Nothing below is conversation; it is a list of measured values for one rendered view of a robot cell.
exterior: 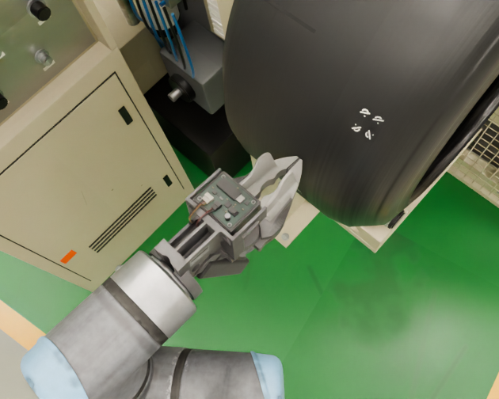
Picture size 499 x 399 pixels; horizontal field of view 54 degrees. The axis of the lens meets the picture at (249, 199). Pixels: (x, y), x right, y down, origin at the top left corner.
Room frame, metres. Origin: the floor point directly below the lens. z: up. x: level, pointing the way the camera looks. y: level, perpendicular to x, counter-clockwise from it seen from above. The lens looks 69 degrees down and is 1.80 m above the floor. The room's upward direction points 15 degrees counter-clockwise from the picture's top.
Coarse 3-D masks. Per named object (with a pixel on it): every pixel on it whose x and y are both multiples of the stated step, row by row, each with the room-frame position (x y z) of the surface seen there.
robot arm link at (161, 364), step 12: (168, 348) 0.08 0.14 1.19; (180, 348) 0.08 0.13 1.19; (156, 360) 0.07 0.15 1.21; (168, 360) 0.06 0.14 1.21; (156, 372) 0.05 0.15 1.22; (168, 372) 0.05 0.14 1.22; (144, 384) 0.04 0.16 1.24; (156, 384) 0.04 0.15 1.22; (168, 384) 0.04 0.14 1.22; (144, 396) 0.03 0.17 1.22; (156, 396) 0.03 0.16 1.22; (168, 396) 0.03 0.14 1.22
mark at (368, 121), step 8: (368, 104) 0.24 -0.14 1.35; (360, 112) 0.24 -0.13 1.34; (368, 112) 0.23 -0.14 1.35; (376, 112) 0.23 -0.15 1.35; (352, 120) 0.24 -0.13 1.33; (360, 120) 0.23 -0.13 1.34; (368, 120) 0.23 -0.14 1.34; (376, 120) 0.23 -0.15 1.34; (384, 120) 0.22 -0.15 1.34; (352, 128) 0.23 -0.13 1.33; (360, 128) 0.23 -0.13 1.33; (368, 128) 0.22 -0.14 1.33; (376, 128) 0.22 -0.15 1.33; (360, 136) 0.22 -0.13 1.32; (368, 136) 0.22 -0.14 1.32; (376, 136) 0.21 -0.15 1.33
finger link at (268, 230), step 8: (288, 200) 0.20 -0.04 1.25; (288, 208) 0.19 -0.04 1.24; (280, 216) 0.18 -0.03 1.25; (264, 224) 0.18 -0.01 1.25; (272, 224) 0.18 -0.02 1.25; (280, 224) 0.17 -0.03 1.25; (264, 232) 0.17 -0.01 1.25; (272, 232) 0.17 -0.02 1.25; (264, 240) 0.16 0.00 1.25; (256, 248) 0.16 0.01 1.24
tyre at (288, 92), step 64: (256, 0) 0.39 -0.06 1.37; (320, 0) 0.35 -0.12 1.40; (384, 0) 0.31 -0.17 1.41; (448, 0) 0.28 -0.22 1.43; (256, 64) 0.35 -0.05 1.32; (320, 64) 0.30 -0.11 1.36; (384, 64) 0.26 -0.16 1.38; (448, 64) 0.24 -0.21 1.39; (256, 128) 0.31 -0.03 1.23; (320, 128) 0.25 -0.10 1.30; (384, 128) 0.22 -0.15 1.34; (448, 128) 0.21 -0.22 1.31; (320, 192) 0.22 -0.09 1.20; (384, 192) 0.18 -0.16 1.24
